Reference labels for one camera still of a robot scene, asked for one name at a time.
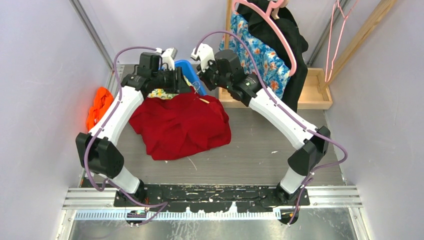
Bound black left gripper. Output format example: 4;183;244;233
152;67;192;95

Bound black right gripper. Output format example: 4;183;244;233
196;57;231;92

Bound lemon print skirt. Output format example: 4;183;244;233
147;76;193;100

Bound red pleated skirt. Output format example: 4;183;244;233
129;92;232;161

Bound pink wire hanger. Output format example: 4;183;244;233
323;0;360;84

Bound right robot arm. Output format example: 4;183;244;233
191;45;331;206

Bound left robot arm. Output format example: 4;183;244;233
75;48;191;207

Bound pink plastic hanger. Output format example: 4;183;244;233
231;0;297;77

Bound blue plastic bin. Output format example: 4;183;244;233
175;59;208;96

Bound blue floral garment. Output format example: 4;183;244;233
219;12;290;98

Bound black garment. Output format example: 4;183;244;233
236;0;310;114

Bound orange cloth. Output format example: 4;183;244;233
85;87;114;131

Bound wooden rack base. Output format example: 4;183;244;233
218;67;333;110

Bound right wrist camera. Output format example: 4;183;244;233
190;43;215;72

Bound wooden rack post left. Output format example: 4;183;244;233
224;0;233;49

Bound wooden rack post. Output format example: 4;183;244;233
318;0;397;92
224;0;233;49

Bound aluminium frame rail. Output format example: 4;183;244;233
69;0;113;69

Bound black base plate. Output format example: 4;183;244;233
113;183;311;214

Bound wooden rack post right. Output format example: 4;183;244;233
318;0;397;92

